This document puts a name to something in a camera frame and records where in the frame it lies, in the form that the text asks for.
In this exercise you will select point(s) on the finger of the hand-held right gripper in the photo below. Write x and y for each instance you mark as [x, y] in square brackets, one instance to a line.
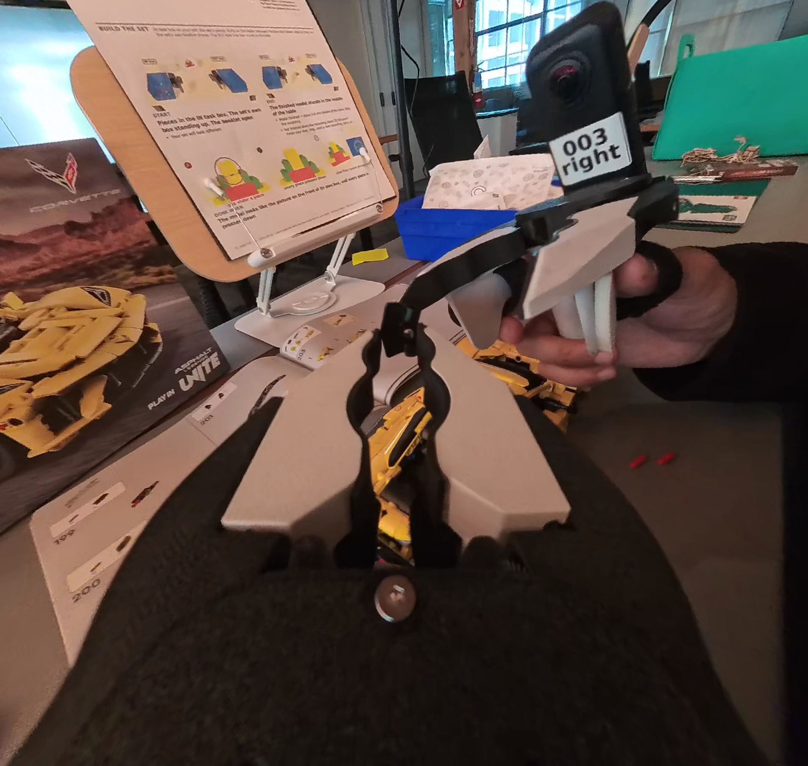
[480, 299]
[581, 254]

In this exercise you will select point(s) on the open instruction booklet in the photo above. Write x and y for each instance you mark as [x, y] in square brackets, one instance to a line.
[126, 494]

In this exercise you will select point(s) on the person's right forearm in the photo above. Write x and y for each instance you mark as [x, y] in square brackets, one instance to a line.
[764, 318]

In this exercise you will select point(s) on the grid window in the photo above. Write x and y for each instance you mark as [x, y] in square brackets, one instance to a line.
[530, 21]

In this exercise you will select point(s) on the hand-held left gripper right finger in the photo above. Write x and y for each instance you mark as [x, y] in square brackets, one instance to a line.
[498, 456]

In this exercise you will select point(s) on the car set box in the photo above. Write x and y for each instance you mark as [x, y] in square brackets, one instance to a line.
[82, 261]

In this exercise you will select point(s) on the white patterned paper bag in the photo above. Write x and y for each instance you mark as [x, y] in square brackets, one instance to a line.
[486, 179]

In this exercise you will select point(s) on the black metal pole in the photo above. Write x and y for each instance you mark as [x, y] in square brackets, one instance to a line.
[397, 84]

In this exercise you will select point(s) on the blue plastic bin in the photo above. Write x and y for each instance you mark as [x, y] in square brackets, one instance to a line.
[442, 226]

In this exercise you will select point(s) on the yellow brick car model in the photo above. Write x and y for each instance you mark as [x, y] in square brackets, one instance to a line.
[397, 438]

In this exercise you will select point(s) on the white printed card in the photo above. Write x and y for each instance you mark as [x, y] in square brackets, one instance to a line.
[713, 207]

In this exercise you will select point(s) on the grey desk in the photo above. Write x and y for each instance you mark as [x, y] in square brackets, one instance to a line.
[694, 494]

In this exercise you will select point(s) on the yellow tape piece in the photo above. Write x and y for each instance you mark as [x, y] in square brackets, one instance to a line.
[369, 257]

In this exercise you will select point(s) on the wooden model kit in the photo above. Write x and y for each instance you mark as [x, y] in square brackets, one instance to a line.
[738, 163]

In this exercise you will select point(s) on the printed instruction sheet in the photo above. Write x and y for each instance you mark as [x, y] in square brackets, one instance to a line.
[221, 116]

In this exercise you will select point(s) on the black fleece-lined jacket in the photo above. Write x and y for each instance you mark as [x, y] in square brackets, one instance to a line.
[796, 589]

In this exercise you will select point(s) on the green panel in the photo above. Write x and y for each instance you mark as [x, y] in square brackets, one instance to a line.
[738, 103]

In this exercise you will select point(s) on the wooden post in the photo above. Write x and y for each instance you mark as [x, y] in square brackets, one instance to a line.
[463, 21]

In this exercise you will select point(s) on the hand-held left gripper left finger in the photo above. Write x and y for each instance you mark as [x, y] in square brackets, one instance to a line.
[296, 463]

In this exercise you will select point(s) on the person's right hand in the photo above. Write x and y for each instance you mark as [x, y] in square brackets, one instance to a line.
[694, 318]

